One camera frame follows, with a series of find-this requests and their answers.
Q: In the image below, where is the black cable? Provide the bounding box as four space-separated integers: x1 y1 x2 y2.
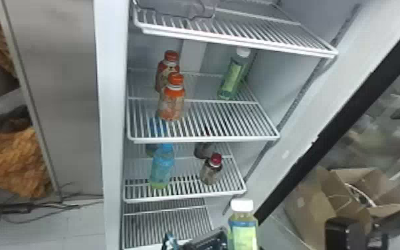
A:
0 191 104 243

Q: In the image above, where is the brown cloth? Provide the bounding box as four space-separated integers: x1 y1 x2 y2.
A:
0 124 54 199

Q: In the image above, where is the fridge door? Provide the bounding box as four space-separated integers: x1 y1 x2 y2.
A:
221 0 400 250

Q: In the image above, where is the orange bottle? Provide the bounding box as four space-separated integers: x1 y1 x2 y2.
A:
154 49 181 94
156 72 187 122

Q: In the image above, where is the clear box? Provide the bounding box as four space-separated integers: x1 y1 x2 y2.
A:
134 0 219 21

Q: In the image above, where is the brown bottle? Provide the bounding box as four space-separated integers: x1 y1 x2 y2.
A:
199 152 224 186
193 142 217 160

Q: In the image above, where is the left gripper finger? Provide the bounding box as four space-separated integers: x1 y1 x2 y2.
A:
182 226 229 250

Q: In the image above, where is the blue bottle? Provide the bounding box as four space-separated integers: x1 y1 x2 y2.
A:
148 143 176 189
144 116 168 158

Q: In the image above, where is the white fridge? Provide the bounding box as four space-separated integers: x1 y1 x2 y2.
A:
0 0 363 250

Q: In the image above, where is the green bottle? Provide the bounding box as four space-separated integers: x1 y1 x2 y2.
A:
227 198 260 250
217 47 257 101

